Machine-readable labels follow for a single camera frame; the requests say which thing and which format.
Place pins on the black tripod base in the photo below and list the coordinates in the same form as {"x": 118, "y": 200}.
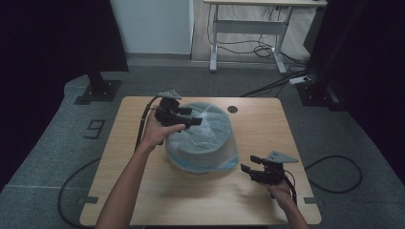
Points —
{"x": 100, "y": 90}

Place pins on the person's left hand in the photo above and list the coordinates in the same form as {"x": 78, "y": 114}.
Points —
{"x": 156, "y": 133}

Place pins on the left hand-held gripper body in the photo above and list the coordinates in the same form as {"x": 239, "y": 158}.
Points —
{"x": 168, "y": 113}

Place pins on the white power strip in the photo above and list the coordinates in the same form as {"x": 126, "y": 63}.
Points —
{"x": 299, "y": 80}

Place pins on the white metal frame desk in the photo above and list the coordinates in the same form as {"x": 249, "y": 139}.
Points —
{"x": 251, "y": 27}

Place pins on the white partition panel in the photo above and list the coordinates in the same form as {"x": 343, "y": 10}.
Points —
{"x": 153, "y": 25}

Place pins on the white and blue plastic bag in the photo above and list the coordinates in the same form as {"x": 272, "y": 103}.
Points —
{"x": 207, "y": 127}

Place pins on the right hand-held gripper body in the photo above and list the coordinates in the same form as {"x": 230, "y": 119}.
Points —
{"x": 270, "y": 171}

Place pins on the person's right hand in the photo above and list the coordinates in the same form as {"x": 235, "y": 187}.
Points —
{"x": 280, "y": 191}

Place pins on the black stand with flat base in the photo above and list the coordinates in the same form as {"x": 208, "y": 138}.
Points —
{"x": 318, "y": 95}

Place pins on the black curtain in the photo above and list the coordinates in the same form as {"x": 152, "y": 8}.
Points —
{"x": 366, "y": 63}
{"x": 47, "y": 47}

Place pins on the dark floor tape marker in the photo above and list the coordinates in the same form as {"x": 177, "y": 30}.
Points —
{"x": 311, "y": 200}

